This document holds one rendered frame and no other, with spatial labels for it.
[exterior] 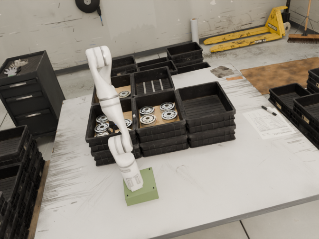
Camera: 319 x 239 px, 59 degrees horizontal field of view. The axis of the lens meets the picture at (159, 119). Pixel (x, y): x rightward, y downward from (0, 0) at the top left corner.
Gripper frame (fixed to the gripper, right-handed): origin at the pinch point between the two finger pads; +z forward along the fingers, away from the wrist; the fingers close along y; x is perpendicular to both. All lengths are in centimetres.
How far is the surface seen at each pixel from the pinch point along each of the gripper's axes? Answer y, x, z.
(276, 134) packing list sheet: 94, -21, 15
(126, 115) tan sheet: 7.5, 24.3, 2.2
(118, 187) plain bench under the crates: -6.9, -27.1, 15.2
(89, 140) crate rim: -17.1, -6.7, -7.1
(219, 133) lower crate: 60, -15, 8
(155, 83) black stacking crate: 36, 61, 2
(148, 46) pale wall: 71, 333, 70
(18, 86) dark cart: -89, 135, 7
